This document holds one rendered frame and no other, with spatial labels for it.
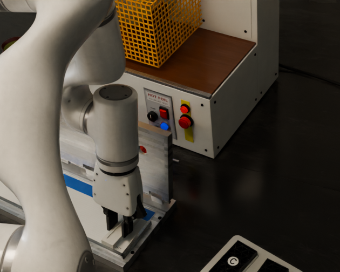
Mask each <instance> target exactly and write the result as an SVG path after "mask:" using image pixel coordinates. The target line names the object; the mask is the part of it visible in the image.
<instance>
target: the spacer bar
mask: <svg viewBox="0 0 340 272"><path fill-rule="evenodd" d="M139 220H140V219H135V220H133V227H134V226H135V225H136V224H137V223H138V222H139ZM123 221H124V219H123V217H122V218H121V219H120V220H119V221H118V222H117V224H116V225H115V226H114V227H113V228H112V229H111V230H110V231H109V232H108V233H107V234H106V235H105V236H104V237H103V238H102V240H101V243H102V244H104V245H106V246H108V247H110V248H112V249H114V248H115V247H116V246H117V245H118V243H119V242H120V241H121V240H122V239H123V237H122V233H121V223H122V222H123Z"/></svg>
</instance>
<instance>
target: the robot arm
mask: <svg viewBox="0 0 340 272"><path fill-rule="evenodd" d="M0 12H36V13H37V15H36V19H35V21H34V23H33V24H32V26H31V27H30V28H29V29H28V31H27V32H26V33H25V34H24V35H23V36H22V37H21V38H20V39H19V40H18V41H16V42H15V43H14V44H12V45H11V46H10V47H9V48H8V49H6V50H5V51H4V52H3V53H2V54H0V181H1V182H2V183H4V184H5V185H6V186H7V188H8V189H9V190H11V191H12V192H13V193H14V195H15V196H16V198H17V199H18V200H19V202H20V204H21V205H22V208H23V211H24V215H25V225H13V224H6V223H0V272H96V267H95V261H94V257H93V253H92V249H91V246H90V243H89V241H88V238H87V236H86V233H85V231H84V229H83V226H82V224H81V222H80V219H79V217H78V215H77V212H76V210H75V208H74V206H73V203H72V201H71V198H70V196H69V193H68V191H67V187H66V184H65V179H64V174H63V169H62V162H61V157H60V116H61V114H62V116H63V119H64V121H65V122H66V124H67V125H68V126H69V127H70V128H72V129H73V130H75V131H78V132H80V133H83V134H86V135H89V136H90V137H91V138H92V139H93V140H94V142H95V145H96V149H95V151H94V152H95V154H96V164H95V167H94V172H93V186H92V191H93V194H92V196H93V199H94V201H95V202H96V203H97V204H99V205H101V207H102V208H103V213H104V214H105V215H106V223H107V230H108V231H110V230H111V229H112V228H113V227H114V226H115V225H116V224H117V222H118V213H119V214H121V215H123V219H124V221H123V222H122V223H121V233H122V237H123V238H125V237H126V236H127V235H128V234H130V233H131V232H132V231H133V220H135V219H143V218H144V217H145V216H146V215H147V213H146V211H145V209H144V207H143V188H142V179H141V174H140V169H139V166H137V164H138V162H139V130H138V93H137V91H136V90H135V89H134V88H132V87H130V86H128V85H124V84H110V83H113V82H115V81H117V80H118V79H120V78H121V76H122V75H123V74H124V71H125V66H126V58H125V51H124V46H123V40H122V36H121V31H120V25H119V20H118V14H117V9H116V5H115V1H114V0H0ZM73 57H74V62H73V63H72V64H70V62H71V60H72V58H73ZM69 64H70V65H69ZM105 84H108V85H105ZM89 85H104V86H102V87H100V88H98V89H97V90H95V92H94V94H92V93H91V91H90V88H89ZM135 210H137V211H135Z"/></svg>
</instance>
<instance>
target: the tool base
mask: <svg viewBox="0 0 340 272"><path fill-rule="evenodd" d="M61 162H62V161H61ZM69 163H70V164H67V163H65V162H62V169H63V173H65V174H67V175H69V176H72V177H74V178H76V179H79V180H81V181H83V182H86V183H89V184H90V185H93V172H94V168H92V167H90V166H87V165H85V166H84V167H82V166H79V165H77V164H75V163H72V162H70V161H69ZM143 206H144V207H145V208H148V209H150V210H152V211H155V215H154V216H153V217H152V219H151V220H150V221H151V223H152V225H151V226H150V227H149V228H148V230H147V231H146V232H145V234H144V235H143V236H142V237H141V239H140V240H139V241H138V242H137V244H136V245H135V246H134V247H133V249H132V250H131V251H134V254H131V252H129V254H128V255H127V256H126V257H125V259H124V260H123V259H121V258H119V257H117V256H115V255H113V254H111V253H109V252H106V251H104V250H102V249H100V248H98V247H96V246H94V245H92V244H90V246H91V249H92V253H93V257H94V259H95V260H97V261H99V262H101V263H103V264H105V265H107V266H109V267H111V268H114V269H116V270H118V271H120V272H126V271H127V270H128V268H129V267H130V266H131V264H132V263H133V262H134V261H135V259H136V258H137V257H138V256H139V254H140V253H141V252H142V251H143V249H144V248H145V247H146V246H147V244H148V243H149V242H150V240H151V239H152V237H153V236H154V235H155V234H156V232H157V231H158V230H159V229H160V227H161V226H162V225H163V224H164V222H165V221H166V220H167V219H168V217H169V216H170V215H171V213H172V212H173V210H175V208H176V207H177V204H176V200H174V199H171V200H170V202H167V201H165V200H163V199H162V196H161V195H159V194H156V193H153V192H150V193H149V194H148V193H145V192H143ZM0 214H2V215H4V216H6V217H8V218H10V219H13V220H15V221H17V222H19V223H21V224H23V225H25V215H24V212H22V211H20V210H18V209H15V208H13V207H11V206H9V205H7V204H5V203H3V202H1V201H0ZM159 216H160V217H162V219H160V220H159V219H158V217H159Z"/></svg>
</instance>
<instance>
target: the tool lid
mask: <svg viewBox="0 0 340 272"><path fill-rule="evenodd" d="M138 130H139V162H138V164H137V166H139V169H140V174H141V179H142V188H143V192H145V193H148V194H149V193H150V192H153V193H156V194H159V195H161V196H162V199H163V200H165V201H167V202H170V200H171V199H172V198H173V143H172V132H169V131H166V130H163V129H161V128H158V127H155V126H152V125H149V124H147V123H144V122H141V121H138ZM140 146H143V147H145V149H146V151H147V153H144V152H143V151H142V150H141V149H140ZM95 149H96V145H95V142H94V140H93V139H92V138H91V137H90V136H89V135H86V134H83V133H80V132H78V131H75V130H73V129H72V128H70V127H69V126H68V125H67V124H66V122H65V121H64V119H63V116H62V114H61V116H60V157H61V161H62V162H65V163H67V164H70V163H69V161H70V162H72V163H75V164H77V165H79V166H82V167H84V166H85V165H87V166H90V167H92V168H94V167H95V164H96V154H95V152H94V151H95Z"/></svg>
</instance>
